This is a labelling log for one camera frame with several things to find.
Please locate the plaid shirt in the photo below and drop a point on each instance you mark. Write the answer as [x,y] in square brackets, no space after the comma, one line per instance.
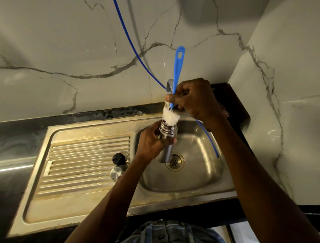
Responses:
[170,232]

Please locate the person's right forearm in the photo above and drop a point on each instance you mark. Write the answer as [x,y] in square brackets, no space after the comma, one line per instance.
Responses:
[260,185]

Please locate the sink drain strainer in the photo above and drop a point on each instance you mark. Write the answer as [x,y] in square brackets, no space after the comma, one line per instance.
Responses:
[175,162]

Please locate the chrome faucet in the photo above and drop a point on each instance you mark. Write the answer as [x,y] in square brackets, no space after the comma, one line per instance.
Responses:
[170,86]

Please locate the stainless steel sink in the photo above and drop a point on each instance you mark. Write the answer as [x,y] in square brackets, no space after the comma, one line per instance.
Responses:
[120,172]

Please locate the person's left hand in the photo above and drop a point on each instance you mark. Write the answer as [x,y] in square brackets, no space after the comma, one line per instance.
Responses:
[149,146]

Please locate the blue water tube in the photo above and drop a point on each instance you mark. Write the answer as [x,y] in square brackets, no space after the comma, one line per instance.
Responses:
[135,50]

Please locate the person's right thumb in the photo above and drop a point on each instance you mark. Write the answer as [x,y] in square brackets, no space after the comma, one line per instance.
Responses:
[178,107]

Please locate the person's left forearm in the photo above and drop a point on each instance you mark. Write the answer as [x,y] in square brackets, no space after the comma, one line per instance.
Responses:
[112,200]

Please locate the steel bottle cap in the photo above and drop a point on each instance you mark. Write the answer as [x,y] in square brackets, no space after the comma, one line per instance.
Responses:
[116,173]

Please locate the person's right hand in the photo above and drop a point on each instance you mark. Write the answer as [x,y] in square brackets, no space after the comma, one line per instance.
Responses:
[197,100]

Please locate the steel flask bottle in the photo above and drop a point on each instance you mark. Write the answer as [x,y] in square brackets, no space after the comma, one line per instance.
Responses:
[167,140]

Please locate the person's left thumb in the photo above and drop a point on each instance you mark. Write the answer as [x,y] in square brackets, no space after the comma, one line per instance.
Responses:
[167,140]

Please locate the black bottle stopper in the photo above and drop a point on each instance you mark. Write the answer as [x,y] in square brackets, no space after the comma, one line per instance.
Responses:
[119,159]

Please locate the dark plastic basket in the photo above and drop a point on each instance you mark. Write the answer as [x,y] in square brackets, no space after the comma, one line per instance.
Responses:
[231,105]

